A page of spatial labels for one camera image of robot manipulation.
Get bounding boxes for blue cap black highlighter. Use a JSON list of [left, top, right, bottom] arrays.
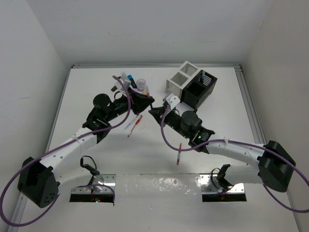
[[127, 75, 137, 88]]

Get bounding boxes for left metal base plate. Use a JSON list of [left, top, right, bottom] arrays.
[[71, 174, 116, 195]]

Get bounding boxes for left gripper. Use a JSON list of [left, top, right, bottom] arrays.
[[104, 87, 154, 122]]

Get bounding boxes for metal base plate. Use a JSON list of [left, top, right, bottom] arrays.
[[71, 174, 116, 195], [199, 173, 245, 195]]

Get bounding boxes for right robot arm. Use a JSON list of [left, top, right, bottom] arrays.
[[149, 107, 296, 192]]

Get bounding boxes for round translucent tape dispenser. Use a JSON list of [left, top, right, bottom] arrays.
[[136, 78, 146, 91]]

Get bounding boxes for blue gel pen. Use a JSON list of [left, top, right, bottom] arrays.
[[123, 115, 142, 131]]

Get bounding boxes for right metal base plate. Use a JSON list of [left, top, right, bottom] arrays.
[[199, 173, 245, 195]]

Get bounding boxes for red gel pen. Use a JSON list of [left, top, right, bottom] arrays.
[[176, 143, 182, 165], [145, 85, 150, 97]]

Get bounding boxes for red slim pen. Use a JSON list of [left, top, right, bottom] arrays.
[[127, 115, 143, 138]]

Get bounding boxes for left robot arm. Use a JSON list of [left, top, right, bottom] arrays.
[[17, 89, 155, 208]]

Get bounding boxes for white slotted container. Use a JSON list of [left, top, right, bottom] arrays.
[[166, 61, 199, 99]]

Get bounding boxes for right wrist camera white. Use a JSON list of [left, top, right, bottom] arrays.
[[163, 93, 180, 110]]

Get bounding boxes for black slotted container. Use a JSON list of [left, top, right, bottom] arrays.
[[181, 70, 218, 110]]

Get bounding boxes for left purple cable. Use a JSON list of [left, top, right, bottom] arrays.
[[0, 75, 133, 227]]

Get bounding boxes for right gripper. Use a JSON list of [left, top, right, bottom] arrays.
[[150, 105, 190, 139]]

